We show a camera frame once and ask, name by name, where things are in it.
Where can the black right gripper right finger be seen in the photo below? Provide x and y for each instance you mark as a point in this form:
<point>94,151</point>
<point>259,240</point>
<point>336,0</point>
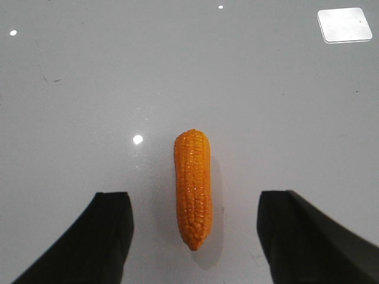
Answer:
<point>303,245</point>

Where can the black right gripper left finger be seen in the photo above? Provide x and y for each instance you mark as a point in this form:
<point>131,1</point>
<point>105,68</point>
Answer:
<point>93,249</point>

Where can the orange corn cob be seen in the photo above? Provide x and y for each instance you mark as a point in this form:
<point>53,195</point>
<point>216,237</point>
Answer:
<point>194,203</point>

